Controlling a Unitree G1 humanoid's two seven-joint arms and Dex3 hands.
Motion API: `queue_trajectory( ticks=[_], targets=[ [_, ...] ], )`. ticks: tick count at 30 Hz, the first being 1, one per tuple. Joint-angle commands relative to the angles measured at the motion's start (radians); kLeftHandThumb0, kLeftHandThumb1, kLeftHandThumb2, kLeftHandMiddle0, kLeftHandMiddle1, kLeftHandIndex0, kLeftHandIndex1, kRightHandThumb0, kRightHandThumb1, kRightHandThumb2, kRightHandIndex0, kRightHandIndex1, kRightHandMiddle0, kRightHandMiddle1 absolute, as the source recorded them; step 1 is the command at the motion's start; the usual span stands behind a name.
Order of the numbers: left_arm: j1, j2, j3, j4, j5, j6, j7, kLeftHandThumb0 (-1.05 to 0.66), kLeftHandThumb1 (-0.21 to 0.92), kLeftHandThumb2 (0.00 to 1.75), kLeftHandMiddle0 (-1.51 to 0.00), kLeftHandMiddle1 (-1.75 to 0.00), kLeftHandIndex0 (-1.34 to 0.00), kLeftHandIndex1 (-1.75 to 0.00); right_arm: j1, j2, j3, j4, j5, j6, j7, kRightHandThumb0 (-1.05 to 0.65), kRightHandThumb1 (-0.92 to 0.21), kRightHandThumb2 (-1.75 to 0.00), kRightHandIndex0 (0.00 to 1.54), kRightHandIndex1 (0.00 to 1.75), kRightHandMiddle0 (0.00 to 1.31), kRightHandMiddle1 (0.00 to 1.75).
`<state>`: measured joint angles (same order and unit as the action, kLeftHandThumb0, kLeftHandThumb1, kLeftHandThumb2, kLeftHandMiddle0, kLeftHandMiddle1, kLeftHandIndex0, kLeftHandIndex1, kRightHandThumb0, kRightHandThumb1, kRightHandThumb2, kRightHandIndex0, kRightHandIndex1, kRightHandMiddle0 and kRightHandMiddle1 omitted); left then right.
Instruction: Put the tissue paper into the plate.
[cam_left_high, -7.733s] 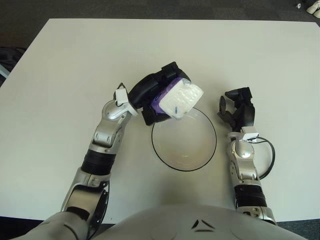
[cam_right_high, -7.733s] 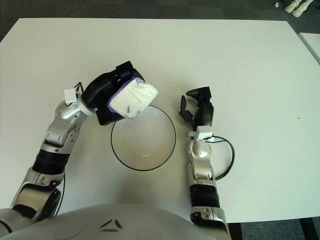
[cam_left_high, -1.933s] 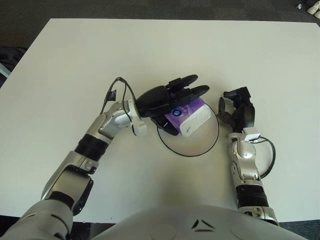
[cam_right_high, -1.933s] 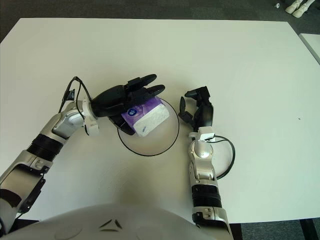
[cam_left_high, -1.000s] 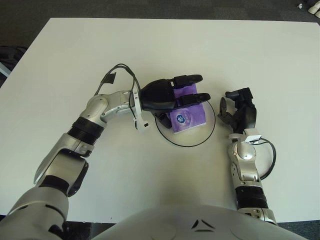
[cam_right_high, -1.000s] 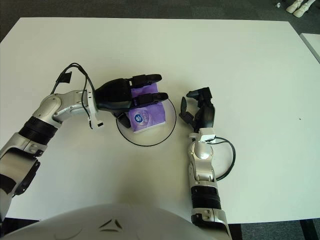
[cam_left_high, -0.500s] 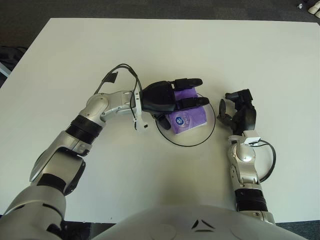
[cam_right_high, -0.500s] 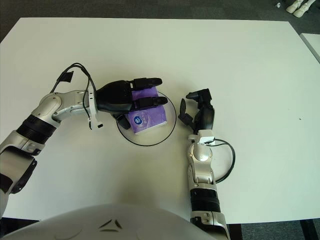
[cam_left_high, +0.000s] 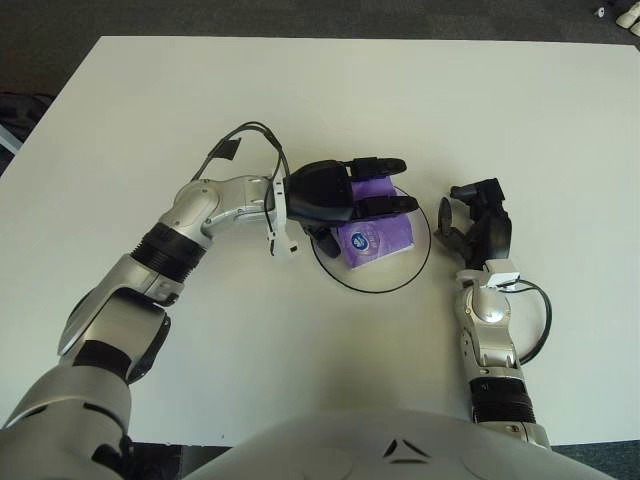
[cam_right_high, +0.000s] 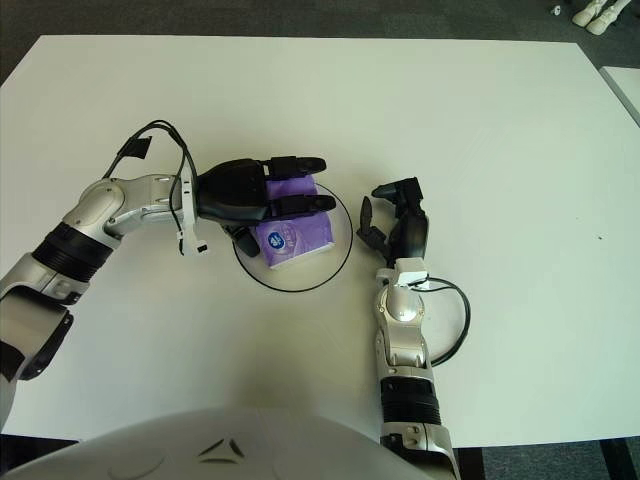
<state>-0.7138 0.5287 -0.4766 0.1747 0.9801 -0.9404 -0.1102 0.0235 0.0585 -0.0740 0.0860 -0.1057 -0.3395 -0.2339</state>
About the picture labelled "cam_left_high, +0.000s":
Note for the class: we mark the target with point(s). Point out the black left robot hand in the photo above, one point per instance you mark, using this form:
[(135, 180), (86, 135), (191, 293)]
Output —
[(320, 192)]

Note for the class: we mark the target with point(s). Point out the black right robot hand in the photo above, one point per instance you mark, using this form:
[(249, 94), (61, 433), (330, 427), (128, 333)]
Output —
[(492, 232)]

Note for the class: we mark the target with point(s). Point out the purple tissue paper pack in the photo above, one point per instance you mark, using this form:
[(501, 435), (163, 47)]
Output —
[(380, 237)]

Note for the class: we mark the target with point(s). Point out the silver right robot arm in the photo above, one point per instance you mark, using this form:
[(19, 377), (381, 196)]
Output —
[(487, 310)]

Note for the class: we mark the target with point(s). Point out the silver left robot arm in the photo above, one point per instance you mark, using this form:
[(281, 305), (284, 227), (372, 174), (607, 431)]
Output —
[(150, 260)]

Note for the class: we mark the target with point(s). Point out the white plate with black rim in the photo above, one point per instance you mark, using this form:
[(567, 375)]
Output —
[(390, 275)]

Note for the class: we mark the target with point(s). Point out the small white floor object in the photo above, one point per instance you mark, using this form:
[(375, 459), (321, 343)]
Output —
[(600, 10)]

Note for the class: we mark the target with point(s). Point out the white robot foot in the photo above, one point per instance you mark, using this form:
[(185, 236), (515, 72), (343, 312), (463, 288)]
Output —
[(627, 19)]

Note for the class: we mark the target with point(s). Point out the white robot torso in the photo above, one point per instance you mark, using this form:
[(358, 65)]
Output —
[(350, 450)]

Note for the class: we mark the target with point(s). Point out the light grey panel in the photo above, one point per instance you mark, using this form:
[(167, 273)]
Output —
[(7, 142)]

